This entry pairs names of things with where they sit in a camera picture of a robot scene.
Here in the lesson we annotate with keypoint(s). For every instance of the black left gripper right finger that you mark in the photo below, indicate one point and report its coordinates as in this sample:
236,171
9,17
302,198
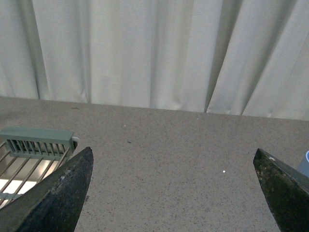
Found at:
286,192

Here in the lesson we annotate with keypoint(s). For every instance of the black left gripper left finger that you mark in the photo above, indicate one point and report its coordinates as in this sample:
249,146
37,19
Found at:
54,204

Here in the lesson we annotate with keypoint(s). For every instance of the blue plastic cup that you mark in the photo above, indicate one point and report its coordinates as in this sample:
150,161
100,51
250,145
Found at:
304,165

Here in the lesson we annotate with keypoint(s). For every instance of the green dish rack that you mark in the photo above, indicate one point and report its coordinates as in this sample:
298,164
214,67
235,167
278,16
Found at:
28,155

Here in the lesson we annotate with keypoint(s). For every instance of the white curtain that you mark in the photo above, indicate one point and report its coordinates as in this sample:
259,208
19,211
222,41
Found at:
236,57

